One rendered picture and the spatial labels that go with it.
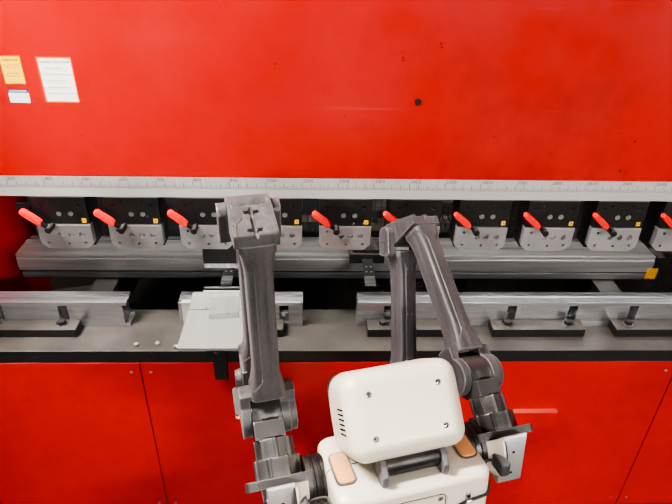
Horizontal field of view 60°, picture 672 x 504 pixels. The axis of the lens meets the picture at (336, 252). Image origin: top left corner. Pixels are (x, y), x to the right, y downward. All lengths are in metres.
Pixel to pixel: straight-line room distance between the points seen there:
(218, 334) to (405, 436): 0.83
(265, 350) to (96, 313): 1.04
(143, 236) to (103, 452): 0.83
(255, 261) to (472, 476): 0.52
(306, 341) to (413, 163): 0.65
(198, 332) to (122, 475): 0.79
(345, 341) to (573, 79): 0.98
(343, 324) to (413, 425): 0.94
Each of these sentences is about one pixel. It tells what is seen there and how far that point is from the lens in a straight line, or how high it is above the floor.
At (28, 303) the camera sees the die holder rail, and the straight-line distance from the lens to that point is 2.05.
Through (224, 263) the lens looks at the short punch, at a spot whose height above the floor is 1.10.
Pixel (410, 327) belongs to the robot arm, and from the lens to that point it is 1.42.
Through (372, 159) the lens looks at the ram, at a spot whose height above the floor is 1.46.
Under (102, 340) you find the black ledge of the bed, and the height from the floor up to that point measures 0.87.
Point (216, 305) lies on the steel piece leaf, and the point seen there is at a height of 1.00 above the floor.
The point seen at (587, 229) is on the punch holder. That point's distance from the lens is 1.90.
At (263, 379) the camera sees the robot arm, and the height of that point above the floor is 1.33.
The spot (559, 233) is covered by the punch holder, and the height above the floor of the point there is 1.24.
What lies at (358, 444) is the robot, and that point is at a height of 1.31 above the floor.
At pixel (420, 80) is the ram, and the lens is 1.55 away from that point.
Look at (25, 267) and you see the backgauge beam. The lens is 2.31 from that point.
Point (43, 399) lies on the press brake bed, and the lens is 2.13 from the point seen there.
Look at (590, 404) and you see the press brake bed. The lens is 2.19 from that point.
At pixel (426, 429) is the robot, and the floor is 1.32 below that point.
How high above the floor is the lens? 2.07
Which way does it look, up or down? 32 degrees down
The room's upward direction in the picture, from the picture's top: 2 degrees clockwise
